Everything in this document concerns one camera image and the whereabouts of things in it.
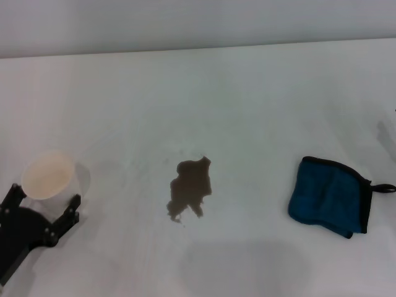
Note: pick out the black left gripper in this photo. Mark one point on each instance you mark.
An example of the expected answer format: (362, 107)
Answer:
(21, 229)

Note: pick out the white paper cup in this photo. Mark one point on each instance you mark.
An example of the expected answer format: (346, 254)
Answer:
(46, 176)

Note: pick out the blue rag with black trim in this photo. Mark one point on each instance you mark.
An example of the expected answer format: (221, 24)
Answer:
(325, 195)

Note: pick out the black water stain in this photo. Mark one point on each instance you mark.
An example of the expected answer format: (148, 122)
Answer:
(191, 182)

